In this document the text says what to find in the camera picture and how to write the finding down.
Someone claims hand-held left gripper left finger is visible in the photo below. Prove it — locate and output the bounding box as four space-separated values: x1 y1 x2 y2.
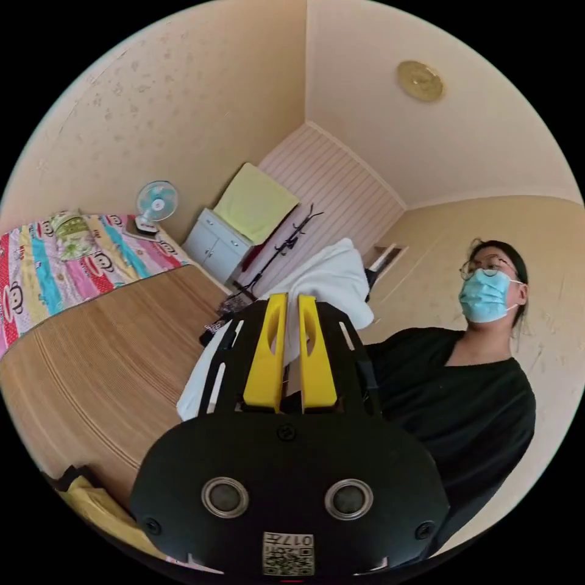
243 292 289 414

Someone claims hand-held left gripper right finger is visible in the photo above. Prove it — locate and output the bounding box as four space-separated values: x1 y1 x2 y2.
297 294 339 416

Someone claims white long-sleeved shirt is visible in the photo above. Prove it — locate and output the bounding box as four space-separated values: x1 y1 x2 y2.
176 237 375 422

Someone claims black coat rack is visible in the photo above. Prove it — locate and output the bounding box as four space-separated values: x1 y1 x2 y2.
232 204 325 300

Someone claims white cupboard with yellow cloth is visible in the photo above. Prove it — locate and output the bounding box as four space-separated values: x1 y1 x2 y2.
181 162 300 285

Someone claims person's body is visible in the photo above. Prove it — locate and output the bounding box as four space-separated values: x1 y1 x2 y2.
364 238 537 558

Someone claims bed with woven mat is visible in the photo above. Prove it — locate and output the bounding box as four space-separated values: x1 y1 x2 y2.
0 211 235 512

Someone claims small blue table fan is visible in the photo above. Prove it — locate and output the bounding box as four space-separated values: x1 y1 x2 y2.
133 180 179 235

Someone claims pile of clothes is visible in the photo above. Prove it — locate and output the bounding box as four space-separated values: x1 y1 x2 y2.
53 465 168 562

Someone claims green printed pillow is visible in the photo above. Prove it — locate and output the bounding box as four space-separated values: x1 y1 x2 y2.
48 210 96 262

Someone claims round gold ceiling lamp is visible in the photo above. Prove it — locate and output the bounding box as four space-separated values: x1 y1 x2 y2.
396 60 445 103

